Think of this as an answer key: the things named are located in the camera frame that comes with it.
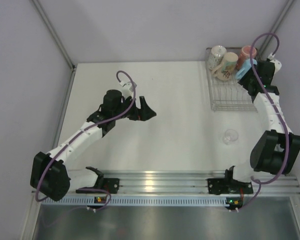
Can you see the pink patterned mug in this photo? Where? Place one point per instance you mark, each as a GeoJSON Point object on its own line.
{"type": "Point", "coordinates": [244, 55]}

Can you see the white mug orange inside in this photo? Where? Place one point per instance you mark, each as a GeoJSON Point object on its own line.
{"type": "Point", "coordinates": [216, 55]}

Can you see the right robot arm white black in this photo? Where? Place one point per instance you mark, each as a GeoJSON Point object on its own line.
{"type": "Point", "coordinates": [277, 149]}

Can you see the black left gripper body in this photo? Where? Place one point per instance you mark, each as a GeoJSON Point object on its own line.
{"type": "Point", "coordinates": [126, 102]}

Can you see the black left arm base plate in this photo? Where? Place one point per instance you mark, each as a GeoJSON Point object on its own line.
{"type": "Point", "coordinates": [110, 185]}

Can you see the metal wire dish rack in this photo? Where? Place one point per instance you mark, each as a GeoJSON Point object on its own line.
{"type": "Point", "coordinates": [227, 95]}

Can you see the beige tall patterned mug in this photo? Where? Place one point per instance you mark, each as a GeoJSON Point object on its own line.
{"type": "Point", "coordinates": [227, 66]}

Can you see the grey slotted cable duct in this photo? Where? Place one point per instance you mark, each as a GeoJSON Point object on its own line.
{"type": "Point", "coordinates": [161, 201]}

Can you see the light blue white cup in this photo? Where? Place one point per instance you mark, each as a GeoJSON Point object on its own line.
{"type": "Point", "coordinates": [246, 66]}

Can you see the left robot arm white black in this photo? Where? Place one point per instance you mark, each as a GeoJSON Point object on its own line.
{"type": "Point", "coordinates": [51, 172]}

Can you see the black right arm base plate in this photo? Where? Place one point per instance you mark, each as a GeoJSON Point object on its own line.
{"type": "Point", "coordinates": [218, 186]}

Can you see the clear glass cup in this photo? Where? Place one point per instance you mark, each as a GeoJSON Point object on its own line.
{"type": "Point", "coordinates": [230, 137]}

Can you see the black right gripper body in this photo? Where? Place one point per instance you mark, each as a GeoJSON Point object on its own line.
{"type": "Point", "coordinates": [248, 79]}

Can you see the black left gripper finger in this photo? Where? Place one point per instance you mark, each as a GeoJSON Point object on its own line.
{"type": "Point", "coordinates": [144, 118]}
{"type": "Point", "coordinates": [145, 110]}

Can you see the aluminium mounting rail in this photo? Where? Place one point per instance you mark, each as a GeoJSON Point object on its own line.
{"type": "Point", "coordinates": [189, 183]}

